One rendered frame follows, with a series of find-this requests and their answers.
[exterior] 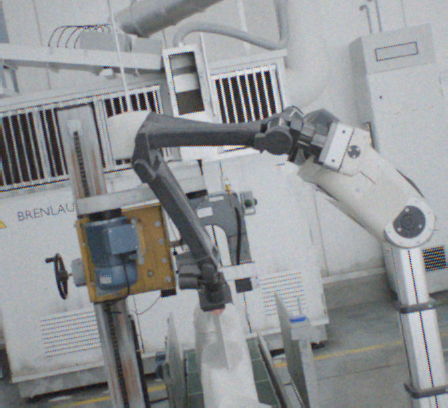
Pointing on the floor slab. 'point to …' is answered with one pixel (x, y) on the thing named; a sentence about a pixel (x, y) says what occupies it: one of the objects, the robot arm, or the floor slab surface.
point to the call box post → (307, 372)
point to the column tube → (103, 300)
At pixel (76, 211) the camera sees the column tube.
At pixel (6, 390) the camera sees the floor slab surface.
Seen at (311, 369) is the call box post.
